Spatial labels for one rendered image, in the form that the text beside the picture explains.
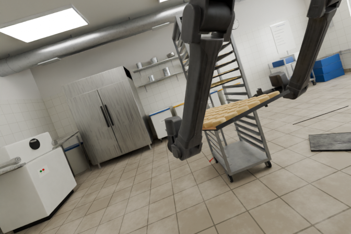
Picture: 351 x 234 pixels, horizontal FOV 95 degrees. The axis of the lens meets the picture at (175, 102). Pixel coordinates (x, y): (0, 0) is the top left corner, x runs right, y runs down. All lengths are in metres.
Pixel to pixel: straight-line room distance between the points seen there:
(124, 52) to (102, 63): 0.67
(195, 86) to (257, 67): 5.21
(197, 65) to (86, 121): 3.81
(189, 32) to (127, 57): 4.51
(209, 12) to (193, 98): 0.19
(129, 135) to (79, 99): 1.34
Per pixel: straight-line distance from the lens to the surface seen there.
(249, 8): 5.94
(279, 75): 0.93
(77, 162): 4.84
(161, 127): 4.05
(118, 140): 3.96
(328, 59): 6.01
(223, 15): 0.37
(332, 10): 0.78
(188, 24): 0.35
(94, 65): 5.01
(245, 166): 1.95
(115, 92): 3.84
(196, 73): 0.38
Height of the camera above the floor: 1.16
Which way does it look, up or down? 4 degrees down
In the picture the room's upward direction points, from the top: 19 degrees counter-clockwise
